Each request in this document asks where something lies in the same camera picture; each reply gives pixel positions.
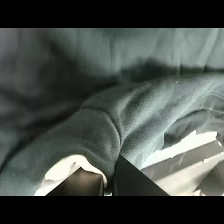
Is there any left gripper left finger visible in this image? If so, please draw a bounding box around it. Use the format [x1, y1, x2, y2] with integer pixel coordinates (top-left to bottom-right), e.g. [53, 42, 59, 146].
[45, 167, 106, 197]

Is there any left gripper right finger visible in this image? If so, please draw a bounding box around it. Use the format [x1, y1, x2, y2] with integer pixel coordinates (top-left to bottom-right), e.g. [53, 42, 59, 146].
[112, 154, 170, 197]

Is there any black garment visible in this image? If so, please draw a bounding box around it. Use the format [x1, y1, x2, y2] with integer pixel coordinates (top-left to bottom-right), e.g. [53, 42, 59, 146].
[0, 27, 224, 197]

